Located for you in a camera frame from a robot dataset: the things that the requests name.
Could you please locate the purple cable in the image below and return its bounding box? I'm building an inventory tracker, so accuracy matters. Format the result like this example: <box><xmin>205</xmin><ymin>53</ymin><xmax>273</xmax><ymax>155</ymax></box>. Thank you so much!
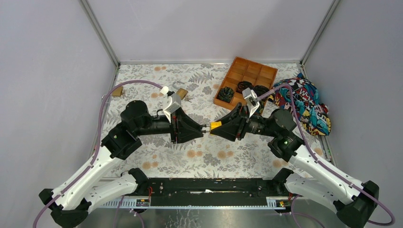
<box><xmin>32</xmin><ymin>80</ymin><xmax>167</xmax><ymax>228</ymax></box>
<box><xmin>256</xmin><ymin>84</ymin><xmax>396</xmax><ymax>227</ymax></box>

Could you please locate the rolled dark tie middle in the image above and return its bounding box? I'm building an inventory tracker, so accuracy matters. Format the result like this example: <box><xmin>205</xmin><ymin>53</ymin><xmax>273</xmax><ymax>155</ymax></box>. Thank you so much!
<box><xmin>236</xmin><ymin>81</ymin><xmax>254</xmax><ymax>94</ymax></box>

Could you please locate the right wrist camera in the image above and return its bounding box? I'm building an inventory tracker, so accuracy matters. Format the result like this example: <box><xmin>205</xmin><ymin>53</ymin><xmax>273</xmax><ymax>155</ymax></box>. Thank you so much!
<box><xmin>242</xmin><ymin>88</ymin><xmax>260</xmax><ymax>117</ymax></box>

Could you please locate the rolled dark tie right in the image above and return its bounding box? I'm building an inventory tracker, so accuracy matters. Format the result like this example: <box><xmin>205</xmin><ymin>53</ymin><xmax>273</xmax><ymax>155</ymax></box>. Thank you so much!
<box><xmin>253</xmin><ymin>85</ymin><xmax>269</xmax><ymax>97</ymax></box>

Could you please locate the floral table mat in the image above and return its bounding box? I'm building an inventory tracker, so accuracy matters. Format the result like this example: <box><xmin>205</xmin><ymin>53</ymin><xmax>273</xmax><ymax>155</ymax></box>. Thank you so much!
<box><xmin>105</xmin><ymin>63</ymin><xmax>309</xmax><ymax>178</ymax></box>

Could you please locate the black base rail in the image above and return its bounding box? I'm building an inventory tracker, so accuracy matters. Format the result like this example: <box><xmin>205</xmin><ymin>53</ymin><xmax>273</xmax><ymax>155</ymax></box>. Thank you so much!
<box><xmin>127</xmin><ymin>178</ymin><xmax>294</xmax><ymax>209</ymax></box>

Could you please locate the rolled dark tie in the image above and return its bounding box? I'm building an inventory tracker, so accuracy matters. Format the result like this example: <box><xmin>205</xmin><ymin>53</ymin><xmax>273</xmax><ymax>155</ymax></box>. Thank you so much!
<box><xmin>236</xmin><ymin>81</ymin><xmax>254</xmax><ymax>94</ymax></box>
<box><xmin>254</xmin><ymin>101</ymin><xmax>265</xmax><ymax>115</ymax></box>
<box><xmin>217</xmin><ymin>86</ymin><xmax>234</xmax><ymax>103</ymax></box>
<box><xmin>253</xmin><ymin>85</ymin><xmax>269</xmax><ymax>97</ymax></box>

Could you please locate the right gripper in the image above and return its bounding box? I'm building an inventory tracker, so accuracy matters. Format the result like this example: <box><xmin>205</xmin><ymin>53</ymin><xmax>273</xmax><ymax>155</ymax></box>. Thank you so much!
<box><xmin>211</xmin><ymin>102</ymin><xmax>278</xmax><ymax>142</ymax></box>

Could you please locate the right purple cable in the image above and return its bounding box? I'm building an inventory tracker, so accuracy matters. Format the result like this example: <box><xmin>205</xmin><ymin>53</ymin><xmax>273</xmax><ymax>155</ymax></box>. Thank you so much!
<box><xmin>256</xmin><ymin>84</ymin><xmax>396</xmax><ymax>227</ymax></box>

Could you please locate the brass padlock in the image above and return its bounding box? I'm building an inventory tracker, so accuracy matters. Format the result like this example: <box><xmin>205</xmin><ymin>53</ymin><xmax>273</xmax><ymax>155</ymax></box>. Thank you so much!
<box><xmin>101</xmin><ymin>86</ymin><xmax>124</xmax><ymax>104</ymax></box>
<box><xmin>172</xmin><ymin>81</ymin><xmax>188</xmax><ymax>100</ymax></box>

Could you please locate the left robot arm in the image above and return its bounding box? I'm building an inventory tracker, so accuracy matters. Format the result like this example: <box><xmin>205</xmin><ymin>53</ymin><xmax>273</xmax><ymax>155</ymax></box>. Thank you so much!
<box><xmin>39</xmin><ymin>100</ymin><xmax>205</xmax><ymax>228</ymax></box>

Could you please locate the rolled dark tie front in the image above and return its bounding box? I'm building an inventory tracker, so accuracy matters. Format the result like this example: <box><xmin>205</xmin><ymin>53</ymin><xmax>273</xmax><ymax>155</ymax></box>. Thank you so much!
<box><xmin>254</xmin><ymin>101</ymin><xmax>265</xmax><ymax>115</ymax></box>

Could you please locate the colourful patterned cloth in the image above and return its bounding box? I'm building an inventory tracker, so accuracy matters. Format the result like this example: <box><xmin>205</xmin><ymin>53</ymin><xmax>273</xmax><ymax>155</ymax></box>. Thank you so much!
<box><xmin>274</xmin><ymin>73</ymin><xmax>331</xmax><ymax>136</ymax></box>

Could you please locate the orange wooden compartment tray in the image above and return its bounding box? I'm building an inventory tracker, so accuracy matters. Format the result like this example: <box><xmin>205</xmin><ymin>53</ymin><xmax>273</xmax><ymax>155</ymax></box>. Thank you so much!
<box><xmin>213</xmin><ymin>57</ymin><xmax>278</xmax><ymax>110</ymax></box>

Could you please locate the yellow padlock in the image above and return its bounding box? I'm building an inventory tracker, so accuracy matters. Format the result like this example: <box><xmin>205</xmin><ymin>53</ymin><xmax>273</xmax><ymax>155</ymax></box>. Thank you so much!
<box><xmin>210</xmin><ymin>121</ymin><xmax>222</xmax><ymax>131</ymax></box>

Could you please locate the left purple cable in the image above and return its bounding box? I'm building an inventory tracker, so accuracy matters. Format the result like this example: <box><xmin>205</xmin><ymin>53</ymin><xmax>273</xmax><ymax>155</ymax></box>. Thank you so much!
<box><xmin>32</xmin><ymin>80</ymin><xmax>167</xmax><ymax>228</ymax></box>

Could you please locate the rolled dark tie left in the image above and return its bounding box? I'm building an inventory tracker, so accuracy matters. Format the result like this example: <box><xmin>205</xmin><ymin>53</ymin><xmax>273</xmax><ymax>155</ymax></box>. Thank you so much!
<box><xmin>217</xmin><ymin>86</ymin><xmax>234</xmax><ymax>103</ymax></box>

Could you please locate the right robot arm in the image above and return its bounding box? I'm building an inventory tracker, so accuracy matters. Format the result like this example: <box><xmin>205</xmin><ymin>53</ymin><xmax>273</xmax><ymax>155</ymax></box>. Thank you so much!
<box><xmin>210</xmin><ymin>104</ymin><xmax>379</xmax><ymax>228</ymax></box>

